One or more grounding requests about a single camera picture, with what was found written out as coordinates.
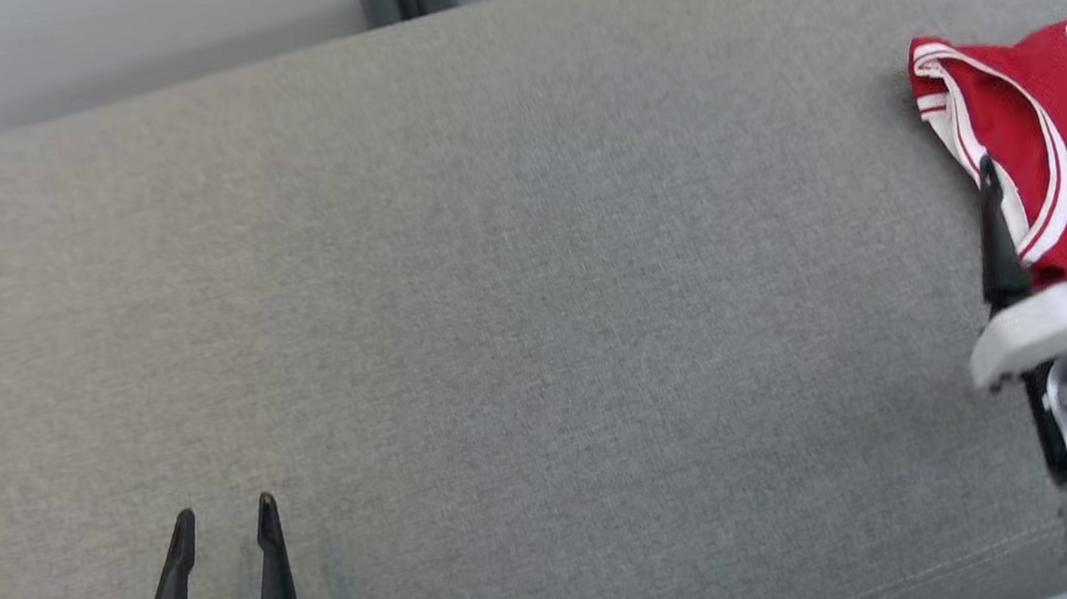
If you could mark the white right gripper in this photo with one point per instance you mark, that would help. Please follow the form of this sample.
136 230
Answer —
1049 326

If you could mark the red white basketball jersey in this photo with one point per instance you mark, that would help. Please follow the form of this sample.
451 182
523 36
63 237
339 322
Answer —
1021 83

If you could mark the grey fabric sofa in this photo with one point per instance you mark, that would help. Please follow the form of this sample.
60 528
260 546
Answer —
532 290

